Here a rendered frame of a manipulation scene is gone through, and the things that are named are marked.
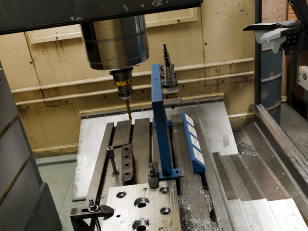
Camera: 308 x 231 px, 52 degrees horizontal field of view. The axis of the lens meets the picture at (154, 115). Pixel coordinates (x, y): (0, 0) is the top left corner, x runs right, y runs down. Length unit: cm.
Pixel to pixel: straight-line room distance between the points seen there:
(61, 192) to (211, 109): 99
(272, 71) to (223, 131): 135
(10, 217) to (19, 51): 109
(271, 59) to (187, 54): 129
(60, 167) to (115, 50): 147
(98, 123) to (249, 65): 96
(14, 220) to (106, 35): 71
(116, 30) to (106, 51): 5
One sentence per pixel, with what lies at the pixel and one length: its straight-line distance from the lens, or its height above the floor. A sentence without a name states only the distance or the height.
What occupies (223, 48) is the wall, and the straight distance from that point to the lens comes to 189.
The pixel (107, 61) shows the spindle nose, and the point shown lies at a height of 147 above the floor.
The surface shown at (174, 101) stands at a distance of 112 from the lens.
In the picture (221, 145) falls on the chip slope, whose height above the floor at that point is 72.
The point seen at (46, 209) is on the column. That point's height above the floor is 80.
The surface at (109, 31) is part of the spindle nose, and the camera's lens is 73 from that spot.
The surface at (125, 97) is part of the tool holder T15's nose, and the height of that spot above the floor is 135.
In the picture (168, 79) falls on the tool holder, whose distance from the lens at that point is 125.
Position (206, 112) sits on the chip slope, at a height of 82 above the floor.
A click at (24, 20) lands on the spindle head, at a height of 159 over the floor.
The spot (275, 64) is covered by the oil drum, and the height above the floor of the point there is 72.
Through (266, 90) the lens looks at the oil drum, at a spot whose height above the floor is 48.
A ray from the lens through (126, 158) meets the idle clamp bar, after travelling 130.
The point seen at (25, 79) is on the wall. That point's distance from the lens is 204.
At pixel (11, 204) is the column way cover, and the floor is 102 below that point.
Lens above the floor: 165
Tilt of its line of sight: 25 degrees down
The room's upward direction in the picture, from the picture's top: 9 degrees counter-clockwise
